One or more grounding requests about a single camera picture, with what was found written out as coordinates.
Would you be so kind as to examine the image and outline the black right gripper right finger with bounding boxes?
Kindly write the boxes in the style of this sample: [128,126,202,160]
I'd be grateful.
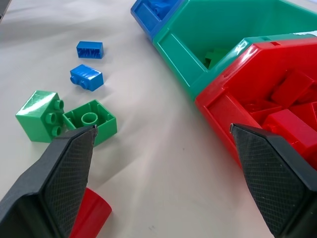
[229,123,317,238]

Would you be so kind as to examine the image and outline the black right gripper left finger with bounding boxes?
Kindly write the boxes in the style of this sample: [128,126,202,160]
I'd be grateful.
[0,124,98,238]

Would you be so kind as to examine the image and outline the red toy brick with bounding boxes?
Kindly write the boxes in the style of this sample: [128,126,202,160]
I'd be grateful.
[270,70,315,108]
[241,98,283,124]
[68,187,112,238]
[262,109,317,159]

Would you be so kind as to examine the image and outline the green toy brick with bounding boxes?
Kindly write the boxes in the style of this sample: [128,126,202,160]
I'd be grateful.
[62,99,117,147]
[15,90,65,143]
[204,48,230,70]

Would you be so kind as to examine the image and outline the red plastic storage bin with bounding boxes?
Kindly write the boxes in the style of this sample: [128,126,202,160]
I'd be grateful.
[194,37,317,172]

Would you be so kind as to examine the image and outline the blue toy brick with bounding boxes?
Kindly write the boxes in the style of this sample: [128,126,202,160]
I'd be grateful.
[148,0,177,20]
[76,41,104,60]
[69,64,104,91]

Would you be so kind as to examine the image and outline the green plastic storage bin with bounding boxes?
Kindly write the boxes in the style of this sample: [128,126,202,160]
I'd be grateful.
[152,0,317,102]

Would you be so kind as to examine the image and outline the blue plastic storage bin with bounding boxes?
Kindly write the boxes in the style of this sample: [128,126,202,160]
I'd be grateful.
[130,0,186,42]

